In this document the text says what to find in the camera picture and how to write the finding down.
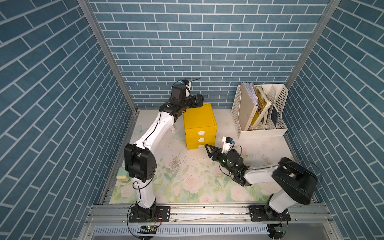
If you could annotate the yellow covered book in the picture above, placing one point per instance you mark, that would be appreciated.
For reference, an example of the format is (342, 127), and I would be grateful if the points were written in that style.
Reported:
(261, 114)

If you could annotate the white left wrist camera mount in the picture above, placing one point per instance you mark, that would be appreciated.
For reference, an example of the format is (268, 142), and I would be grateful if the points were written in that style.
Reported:
(182, 87)

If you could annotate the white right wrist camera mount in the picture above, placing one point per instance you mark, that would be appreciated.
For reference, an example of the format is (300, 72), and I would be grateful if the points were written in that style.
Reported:
(228, 144)

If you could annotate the yellow drawer cabinet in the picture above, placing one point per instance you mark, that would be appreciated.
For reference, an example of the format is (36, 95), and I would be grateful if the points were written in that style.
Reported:
(200, 127)

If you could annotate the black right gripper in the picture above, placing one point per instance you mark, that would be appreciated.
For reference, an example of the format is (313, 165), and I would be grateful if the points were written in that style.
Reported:
(214, 153)

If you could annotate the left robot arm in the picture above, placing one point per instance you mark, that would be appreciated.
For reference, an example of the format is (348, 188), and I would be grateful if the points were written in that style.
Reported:
(140, 162)

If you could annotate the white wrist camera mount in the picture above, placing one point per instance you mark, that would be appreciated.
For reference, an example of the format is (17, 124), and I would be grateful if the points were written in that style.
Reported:
(228, 144)
(182, 87)

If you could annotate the green and cream box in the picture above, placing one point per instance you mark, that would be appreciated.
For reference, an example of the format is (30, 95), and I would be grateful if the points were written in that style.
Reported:
(123, 175)

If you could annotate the beige folder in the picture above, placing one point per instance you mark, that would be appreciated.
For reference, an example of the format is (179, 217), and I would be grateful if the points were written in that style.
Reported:
(248, 105)

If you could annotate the white perforated file organizer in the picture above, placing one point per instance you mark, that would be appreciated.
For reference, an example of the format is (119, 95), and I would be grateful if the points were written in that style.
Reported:
(274, 125)

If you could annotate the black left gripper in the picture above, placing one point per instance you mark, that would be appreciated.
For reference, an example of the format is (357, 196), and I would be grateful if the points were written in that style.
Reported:
(193, 104)

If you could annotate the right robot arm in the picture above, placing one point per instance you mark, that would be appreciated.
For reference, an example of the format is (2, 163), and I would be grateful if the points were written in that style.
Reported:
(297, 184)

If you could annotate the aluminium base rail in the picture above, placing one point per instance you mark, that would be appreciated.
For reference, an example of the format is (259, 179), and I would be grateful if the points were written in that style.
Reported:
(210, 222)

